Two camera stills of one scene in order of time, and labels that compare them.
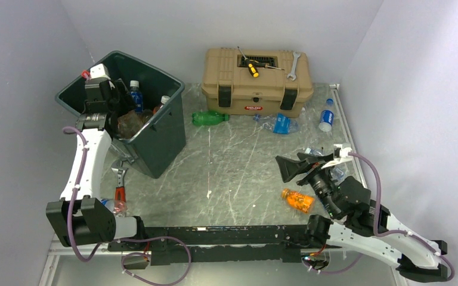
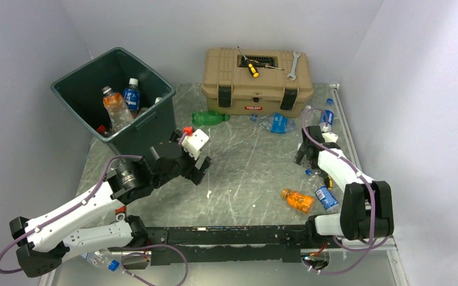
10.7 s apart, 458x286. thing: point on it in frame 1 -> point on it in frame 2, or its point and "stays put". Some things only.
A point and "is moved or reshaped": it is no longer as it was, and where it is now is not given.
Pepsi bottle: [108, 202] is moved or reshaped
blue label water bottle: [136, 96] stays put
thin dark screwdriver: [257, 64] stays put
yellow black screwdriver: [253, 70] stays put
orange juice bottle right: [300, 202] stays put
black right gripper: [288, 168] -> [300, 155]
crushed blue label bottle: [278, 123] stays put
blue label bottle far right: [327, 117] stays put
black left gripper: [119, 90] -> [197, 177]
